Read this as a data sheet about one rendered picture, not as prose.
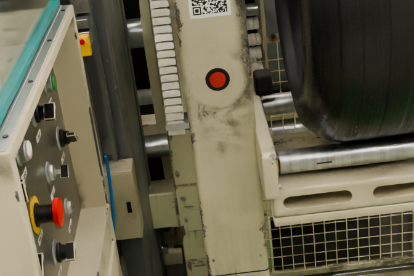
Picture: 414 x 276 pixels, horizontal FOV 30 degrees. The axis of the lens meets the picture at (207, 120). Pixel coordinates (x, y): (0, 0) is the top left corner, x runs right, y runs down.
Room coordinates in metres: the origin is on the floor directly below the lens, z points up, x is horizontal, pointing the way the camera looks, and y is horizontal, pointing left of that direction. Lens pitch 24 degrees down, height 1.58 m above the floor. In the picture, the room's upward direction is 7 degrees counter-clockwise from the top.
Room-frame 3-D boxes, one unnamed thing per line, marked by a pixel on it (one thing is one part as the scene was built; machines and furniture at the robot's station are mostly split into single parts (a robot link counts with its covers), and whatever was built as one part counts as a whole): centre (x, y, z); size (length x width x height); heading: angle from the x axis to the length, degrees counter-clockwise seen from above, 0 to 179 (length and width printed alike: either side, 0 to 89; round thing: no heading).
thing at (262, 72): (1.55, -0.13, 0.97); 0.05 x 0.04 x 0.05; 0
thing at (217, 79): (1.36, -0.03, 1.06); 0.03 x 0.02 x 0.03; 90
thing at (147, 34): (2.26, 0.12, 0.61); 0.33 x 0.06 x 0.86; 0
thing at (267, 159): (1.44, -0.11, 0.90); 0.40 x 0.03 x 0.10; 0
